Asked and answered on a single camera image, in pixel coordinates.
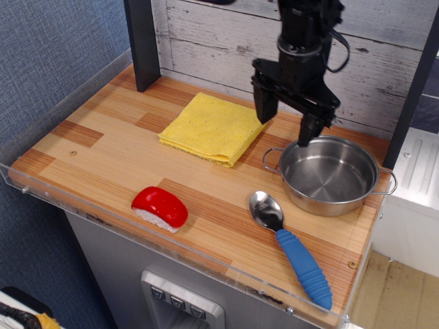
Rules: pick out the grey toy fridge cabinet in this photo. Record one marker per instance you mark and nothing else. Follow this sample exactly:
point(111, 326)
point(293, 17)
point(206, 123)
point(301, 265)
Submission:
point(118, 259)

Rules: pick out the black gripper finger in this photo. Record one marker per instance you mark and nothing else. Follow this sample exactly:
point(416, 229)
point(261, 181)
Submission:
point(266, 102)
point(310, 127)

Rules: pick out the dark grey right post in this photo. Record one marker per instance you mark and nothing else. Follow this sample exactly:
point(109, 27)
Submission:
point(417, 87)

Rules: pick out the yellow folded cloth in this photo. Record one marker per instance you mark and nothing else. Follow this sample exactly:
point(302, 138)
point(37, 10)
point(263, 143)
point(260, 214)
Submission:
point(214, 129)

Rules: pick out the yellow object bottom left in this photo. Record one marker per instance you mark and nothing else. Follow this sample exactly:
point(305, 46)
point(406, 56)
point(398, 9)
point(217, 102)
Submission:
point(47, 322)

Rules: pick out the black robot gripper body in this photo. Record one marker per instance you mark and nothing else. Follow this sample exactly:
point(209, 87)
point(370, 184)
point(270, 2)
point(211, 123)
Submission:
point(299, 82)

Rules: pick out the dark grey post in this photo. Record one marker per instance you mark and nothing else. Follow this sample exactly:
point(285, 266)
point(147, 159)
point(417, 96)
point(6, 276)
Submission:
point(141, 31)
point(417, 87)

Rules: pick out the red toy sushi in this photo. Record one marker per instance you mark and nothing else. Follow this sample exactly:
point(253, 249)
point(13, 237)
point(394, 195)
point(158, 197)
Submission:
point(161, 208)

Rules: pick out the silver dispenser button panel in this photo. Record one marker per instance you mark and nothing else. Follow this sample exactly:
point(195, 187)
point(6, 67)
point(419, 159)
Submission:
point(173, 306)

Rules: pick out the white ridged side appliance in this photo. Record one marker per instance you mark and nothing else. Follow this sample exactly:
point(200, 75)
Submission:
point(407, 229)

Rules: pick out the dark grey left post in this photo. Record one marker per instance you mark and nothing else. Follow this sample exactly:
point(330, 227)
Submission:
point(141, 31)

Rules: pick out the clear acrylic table guard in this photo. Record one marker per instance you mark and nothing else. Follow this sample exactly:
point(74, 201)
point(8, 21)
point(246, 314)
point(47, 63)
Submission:
point(97, 159)

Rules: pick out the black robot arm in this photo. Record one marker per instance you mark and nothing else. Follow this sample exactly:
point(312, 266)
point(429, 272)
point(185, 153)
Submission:
point(308, 26)

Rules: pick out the stainless steel pot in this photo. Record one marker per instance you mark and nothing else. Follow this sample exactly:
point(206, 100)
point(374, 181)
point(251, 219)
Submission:
point(330, 177)

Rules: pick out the blue handled metal spoon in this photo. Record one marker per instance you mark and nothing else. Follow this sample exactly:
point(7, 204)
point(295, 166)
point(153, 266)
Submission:
point(267, 213)

